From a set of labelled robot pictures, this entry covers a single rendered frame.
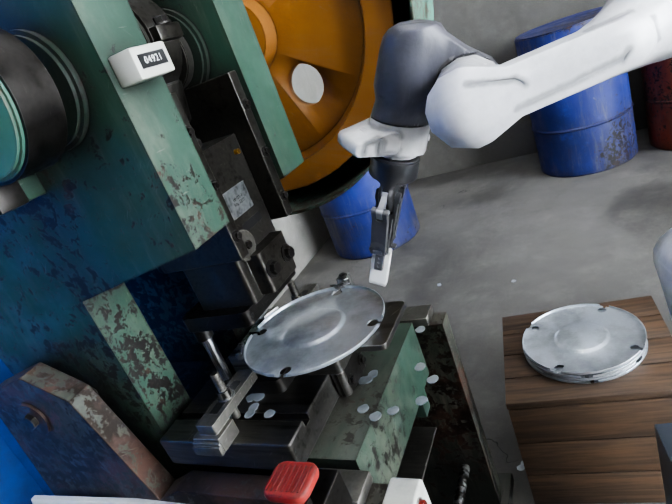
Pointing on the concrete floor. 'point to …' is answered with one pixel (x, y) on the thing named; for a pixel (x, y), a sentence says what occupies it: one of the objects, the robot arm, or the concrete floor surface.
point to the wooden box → (591, 420)
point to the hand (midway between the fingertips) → (380, 265)
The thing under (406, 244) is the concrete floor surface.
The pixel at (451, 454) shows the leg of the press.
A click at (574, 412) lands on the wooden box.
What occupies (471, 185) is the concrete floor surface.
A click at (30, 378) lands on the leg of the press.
